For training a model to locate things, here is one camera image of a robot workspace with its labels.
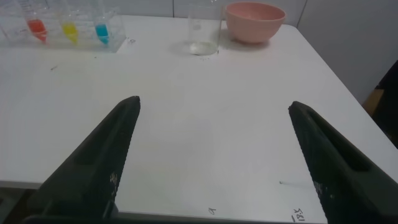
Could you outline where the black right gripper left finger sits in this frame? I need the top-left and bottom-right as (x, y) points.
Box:
(23, 95), (141, 224)

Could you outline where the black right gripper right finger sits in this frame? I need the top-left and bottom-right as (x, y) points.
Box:
(288, 100), (398, 224)

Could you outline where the test tube with blue pigment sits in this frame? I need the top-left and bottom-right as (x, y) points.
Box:
(90, 0), (111, 46)

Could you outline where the test tube with yellow pigment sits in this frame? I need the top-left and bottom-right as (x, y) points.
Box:
(49, 0), (80, 45)

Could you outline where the clear plastic test tube rack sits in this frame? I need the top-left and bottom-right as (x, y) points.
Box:
(0, 0), (127, 53)

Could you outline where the test tube with red pigment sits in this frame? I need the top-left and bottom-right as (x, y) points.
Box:
(18, 0), (49, 45)

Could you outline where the pink bowl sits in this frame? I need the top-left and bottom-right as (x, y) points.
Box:
(224, 1), (287, 44)

